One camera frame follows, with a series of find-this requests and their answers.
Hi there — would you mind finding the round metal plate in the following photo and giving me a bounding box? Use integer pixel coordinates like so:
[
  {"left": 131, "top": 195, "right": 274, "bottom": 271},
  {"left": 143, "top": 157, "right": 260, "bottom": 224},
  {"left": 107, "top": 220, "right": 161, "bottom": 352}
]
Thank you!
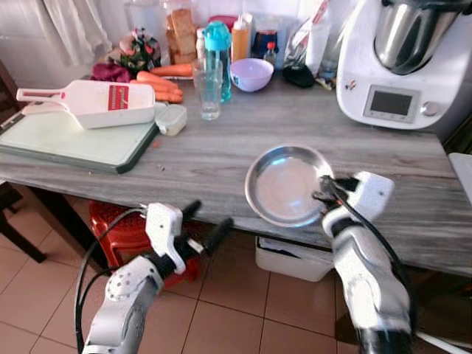
[{"left": 245, "top": 145, "right": 336, "bottom": 228}]

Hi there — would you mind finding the red plastic stool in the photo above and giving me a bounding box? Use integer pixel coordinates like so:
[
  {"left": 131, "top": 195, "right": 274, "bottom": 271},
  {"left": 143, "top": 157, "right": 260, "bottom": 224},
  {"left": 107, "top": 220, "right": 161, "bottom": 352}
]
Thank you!
[{"left": 88, "top": 199, "right": 201, "bottom": 288}]

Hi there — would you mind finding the white plastic box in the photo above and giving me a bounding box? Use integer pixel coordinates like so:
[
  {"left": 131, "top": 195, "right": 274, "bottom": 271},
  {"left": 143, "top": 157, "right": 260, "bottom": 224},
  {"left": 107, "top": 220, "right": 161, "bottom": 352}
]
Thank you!
[{"left": 255, "top": 236, "right": 334, "bottom": 282}]

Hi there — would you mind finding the small white plastic container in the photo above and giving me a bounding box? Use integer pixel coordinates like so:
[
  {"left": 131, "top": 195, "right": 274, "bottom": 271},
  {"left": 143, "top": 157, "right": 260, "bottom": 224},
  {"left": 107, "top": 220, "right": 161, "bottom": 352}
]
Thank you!
[{"left": 155, "top": 103, "right": 188, "bottom": 137}]

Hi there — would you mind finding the small black pouch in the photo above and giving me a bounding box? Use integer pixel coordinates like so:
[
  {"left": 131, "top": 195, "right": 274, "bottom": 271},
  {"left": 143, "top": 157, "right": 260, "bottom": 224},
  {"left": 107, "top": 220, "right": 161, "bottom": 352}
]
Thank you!
[{"left": 282, "top": 65, "right": 316, "bottom": 89}]

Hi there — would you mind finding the clear drinking glass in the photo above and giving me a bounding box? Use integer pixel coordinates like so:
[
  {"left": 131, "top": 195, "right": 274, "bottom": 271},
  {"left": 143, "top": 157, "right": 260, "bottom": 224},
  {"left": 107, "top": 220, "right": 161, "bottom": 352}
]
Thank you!
[{"left": 193, "top": 59, "right": 223, "bottom": 121}]

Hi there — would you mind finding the orange carrot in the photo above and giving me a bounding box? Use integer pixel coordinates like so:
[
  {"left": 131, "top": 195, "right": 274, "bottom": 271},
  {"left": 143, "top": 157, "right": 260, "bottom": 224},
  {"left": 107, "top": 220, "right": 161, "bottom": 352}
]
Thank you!
[
  {"left": 151, "top": 63, "right": 196, "bottom": 78},
  {"left": 136, "top": 70, "right": 181, "bottom": 93},
  {"left": 147, "top": 87, "right": 184, "bottom": 104}
]

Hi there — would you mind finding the white kitchen food processor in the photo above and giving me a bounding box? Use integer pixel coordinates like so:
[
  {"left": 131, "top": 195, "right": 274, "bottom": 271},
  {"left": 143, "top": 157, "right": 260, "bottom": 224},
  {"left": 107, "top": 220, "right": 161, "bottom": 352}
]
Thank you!
[{"left": 336, "top": 0, "right": 472, "bottom": 139}]

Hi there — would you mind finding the purple plastic bowl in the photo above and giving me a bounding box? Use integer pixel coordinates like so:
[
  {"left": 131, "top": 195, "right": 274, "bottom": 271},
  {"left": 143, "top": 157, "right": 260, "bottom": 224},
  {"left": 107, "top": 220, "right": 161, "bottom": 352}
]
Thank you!
[{"left": 229, "top": 58, "right": 274, "bottom": 93}]

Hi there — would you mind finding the pale green cutting board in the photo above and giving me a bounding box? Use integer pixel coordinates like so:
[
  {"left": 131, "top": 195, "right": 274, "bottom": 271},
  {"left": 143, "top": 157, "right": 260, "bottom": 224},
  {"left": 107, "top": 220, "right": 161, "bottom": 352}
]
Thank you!
[{"left": 0, "top": 103, "right": 162, "bottom": 176}]

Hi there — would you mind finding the small red capped bottle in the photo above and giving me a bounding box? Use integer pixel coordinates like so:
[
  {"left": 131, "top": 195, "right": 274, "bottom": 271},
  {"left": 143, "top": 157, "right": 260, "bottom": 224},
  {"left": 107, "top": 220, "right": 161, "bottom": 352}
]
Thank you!
[{"left": 264, "top": 41, "right": 280, "bottom": 69}]

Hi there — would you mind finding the clear plastic bag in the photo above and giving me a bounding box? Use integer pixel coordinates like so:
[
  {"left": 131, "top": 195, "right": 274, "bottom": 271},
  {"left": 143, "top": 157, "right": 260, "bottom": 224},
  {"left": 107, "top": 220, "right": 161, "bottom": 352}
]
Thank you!
[{"left": 284, "top": 0, "right": 333, "bottom": 74}]

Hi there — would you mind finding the white mandoline slicer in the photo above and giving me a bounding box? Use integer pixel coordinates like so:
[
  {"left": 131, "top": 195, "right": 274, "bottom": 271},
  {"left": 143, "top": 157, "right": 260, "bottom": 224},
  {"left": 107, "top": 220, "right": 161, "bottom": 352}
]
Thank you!
[{"left": 16, "top": 79, "right": 157, "bottom": 131}]

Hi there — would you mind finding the dark blue jar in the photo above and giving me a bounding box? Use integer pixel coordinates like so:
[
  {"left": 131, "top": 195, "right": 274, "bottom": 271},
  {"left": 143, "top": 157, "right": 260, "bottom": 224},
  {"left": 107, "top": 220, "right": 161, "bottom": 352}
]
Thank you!
[{"left": 251, "top": 28, "right": 281, "bottom": 60}]

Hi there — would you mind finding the dark purple vegetable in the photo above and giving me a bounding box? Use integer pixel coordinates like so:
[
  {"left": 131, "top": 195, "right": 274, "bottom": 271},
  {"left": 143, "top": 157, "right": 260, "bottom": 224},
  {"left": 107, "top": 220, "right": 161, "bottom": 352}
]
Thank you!
[{"left": 91, "top": 61, "right": 132, "bottom": 83}]

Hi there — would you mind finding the teal water bottle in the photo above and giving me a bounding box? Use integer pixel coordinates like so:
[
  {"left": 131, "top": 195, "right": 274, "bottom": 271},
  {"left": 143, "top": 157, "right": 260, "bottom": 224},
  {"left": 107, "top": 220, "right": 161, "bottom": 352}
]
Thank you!
[{"left": 203, "top": 20, "right": 233, "bottom": 103}]

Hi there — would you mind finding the orange sauce bottle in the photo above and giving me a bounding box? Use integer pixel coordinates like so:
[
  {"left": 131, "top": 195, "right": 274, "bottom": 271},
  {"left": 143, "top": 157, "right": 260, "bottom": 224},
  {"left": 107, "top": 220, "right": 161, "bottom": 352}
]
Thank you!
[{"left": 231, "top": 15, "right": 251, "bottom": 62}]

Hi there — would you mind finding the green leafy bundle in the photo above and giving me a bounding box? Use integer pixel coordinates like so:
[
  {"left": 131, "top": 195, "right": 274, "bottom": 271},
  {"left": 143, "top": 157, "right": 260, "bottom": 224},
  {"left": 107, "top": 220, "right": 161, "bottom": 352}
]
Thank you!
[{"left": 118, "top": 28, "right": 162, "bottom": 73}]

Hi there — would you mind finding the bagged sliced bread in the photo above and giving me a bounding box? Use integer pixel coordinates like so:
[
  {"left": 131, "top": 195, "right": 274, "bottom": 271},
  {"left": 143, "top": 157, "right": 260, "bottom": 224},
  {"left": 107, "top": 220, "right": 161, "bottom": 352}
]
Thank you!
[{"left": 166, "top": 7, "right": 198, "bottom": 66}]

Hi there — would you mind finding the dark wooden chair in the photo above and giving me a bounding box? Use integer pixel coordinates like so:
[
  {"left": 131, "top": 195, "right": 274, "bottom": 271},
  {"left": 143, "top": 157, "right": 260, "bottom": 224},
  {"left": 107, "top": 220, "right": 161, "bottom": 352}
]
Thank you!
[{"left": 0, "top": 59, "right": 46, "bottom": 264}]

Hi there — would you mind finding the clear plastic jar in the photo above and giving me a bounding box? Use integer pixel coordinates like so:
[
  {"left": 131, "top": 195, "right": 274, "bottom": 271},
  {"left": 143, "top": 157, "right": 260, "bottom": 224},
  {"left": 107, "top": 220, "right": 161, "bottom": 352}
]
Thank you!
[{"left": 124, "top": 0, "right": 167, "bottom": 38}]

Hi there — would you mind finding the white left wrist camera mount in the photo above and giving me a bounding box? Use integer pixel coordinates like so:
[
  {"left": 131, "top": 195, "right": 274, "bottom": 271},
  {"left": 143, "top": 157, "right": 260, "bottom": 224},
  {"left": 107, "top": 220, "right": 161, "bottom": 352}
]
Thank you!
[{"left": 146, "top": 203, "right": 184, "bottom": 274}]

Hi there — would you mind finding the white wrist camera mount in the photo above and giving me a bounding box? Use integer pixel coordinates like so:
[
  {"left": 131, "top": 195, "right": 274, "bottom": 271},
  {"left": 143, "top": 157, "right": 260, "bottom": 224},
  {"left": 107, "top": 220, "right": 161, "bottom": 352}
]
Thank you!
[
  {"left": 347, "top": 172, "right": 395, "bottom": 222},
  {"left": 146, "top": 203, "right": 184, "bottom": 274}
]

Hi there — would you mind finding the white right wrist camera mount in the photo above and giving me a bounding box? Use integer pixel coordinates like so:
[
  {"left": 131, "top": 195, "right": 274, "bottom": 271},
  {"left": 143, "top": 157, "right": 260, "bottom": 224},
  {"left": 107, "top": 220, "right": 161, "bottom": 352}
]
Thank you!
[{"left": 347, "top": 172, "right": 395, "bottom": 222}]

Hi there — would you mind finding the white floor cable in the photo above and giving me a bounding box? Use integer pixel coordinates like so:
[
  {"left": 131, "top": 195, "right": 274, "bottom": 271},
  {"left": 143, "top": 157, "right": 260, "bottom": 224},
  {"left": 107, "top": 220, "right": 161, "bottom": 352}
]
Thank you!
[{"left": 413, "top": 330, "right": 472, "bottom": 354}]

